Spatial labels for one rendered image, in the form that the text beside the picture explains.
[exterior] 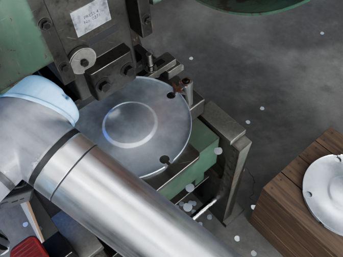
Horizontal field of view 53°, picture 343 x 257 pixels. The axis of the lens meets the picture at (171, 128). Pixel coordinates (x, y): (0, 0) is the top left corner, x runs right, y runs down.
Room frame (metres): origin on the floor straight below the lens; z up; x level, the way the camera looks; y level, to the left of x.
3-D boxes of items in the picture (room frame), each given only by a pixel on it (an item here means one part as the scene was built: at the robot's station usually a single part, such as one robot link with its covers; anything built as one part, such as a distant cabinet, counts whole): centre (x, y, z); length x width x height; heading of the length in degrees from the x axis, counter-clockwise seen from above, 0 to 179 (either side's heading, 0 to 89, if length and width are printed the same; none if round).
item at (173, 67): (0.67, 0.03, 0.76); 0.17 x 0.06 x 0.10; 126
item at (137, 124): (0.46, 0.10, 0.78); 0.29 x 0.29 x 0.01
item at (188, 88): (0.57, -0.05, 0.75); 0.03 x 0.03 x 0.10; 36
